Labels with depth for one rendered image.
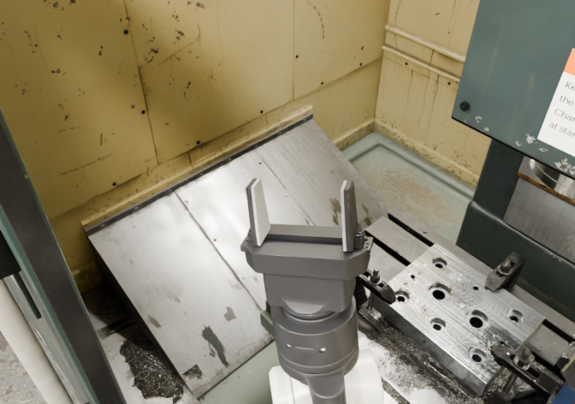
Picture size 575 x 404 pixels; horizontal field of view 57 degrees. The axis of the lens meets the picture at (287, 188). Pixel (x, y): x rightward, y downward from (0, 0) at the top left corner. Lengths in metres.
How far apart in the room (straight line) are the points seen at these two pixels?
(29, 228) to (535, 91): 0.53
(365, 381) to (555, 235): 1.01
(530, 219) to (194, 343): 0.97
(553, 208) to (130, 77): 1.13
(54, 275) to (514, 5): 0.55
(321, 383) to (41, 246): 0.31
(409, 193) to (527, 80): 1.52
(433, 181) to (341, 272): 1.70
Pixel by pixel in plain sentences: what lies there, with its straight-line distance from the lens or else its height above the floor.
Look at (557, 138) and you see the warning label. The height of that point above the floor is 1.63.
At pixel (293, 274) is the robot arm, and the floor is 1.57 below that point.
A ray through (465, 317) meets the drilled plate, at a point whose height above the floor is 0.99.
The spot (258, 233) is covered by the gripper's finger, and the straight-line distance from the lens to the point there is 0.50.
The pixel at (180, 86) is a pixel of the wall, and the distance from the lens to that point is 1.53.
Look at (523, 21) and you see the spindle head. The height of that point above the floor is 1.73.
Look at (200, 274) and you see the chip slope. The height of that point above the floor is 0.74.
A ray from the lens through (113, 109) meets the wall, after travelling 1.44.
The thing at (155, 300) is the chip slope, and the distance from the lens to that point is 1.55.
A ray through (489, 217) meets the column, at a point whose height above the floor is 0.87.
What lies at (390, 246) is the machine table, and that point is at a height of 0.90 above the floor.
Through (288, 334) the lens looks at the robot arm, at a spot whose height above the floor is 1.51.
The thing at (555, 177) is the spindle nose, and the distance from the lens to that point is 0.80.
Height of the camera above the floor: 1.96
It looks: 42 degrees down
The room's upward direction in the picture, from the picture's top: straight up
